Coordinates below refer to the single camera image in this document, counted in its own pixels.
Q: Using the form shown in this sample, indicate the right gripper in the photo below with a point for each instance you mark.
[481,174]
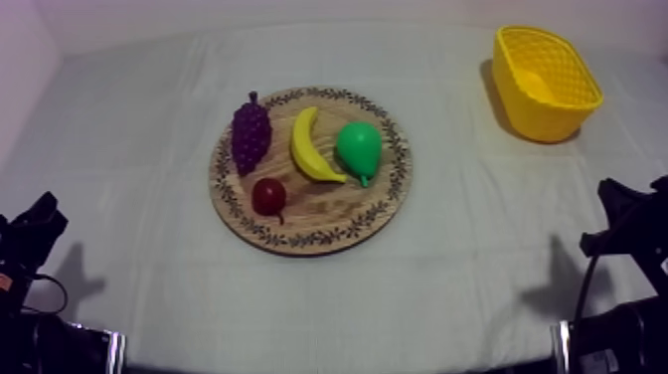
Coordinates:
[634,219]

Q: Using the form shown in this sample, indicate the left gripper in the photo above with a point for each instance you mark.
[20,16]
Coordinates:
[26,235]

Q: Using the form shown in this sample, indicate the yellow plastic basket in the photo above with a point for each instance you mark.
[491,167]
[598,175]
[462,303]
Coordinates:
[543,83]

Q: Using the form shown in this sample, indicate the green toy pear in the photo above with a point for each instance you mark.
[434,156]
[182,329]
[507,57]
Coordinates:
[360,146]

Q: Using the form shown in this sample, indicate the round wooden board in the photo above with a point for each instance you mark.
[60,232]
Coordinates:
[323,219]

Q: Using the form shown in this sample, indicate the small red fruit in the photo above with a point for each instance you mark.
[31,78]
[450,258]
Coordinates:
[268,196]

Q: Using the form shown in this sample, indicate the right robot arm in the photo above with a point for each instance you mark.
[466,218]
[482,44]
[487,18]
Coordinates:
[621,339]

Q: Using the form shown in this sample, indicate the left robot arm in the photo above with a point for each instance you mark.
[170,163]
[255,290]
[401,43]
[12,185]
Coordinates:
[31,344]

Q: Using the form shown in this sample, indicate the silver metal bar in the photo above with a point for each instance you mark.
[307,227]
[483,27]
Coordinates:
[115,351]
[561,345]

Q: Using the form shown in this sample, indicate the yellow toy banana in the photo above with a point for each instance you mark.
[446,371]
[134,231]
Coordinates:
[308,151]

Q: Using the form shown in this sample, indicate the purple toy grapes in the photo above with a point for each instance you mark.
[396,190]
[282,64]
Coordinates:
[250,136]

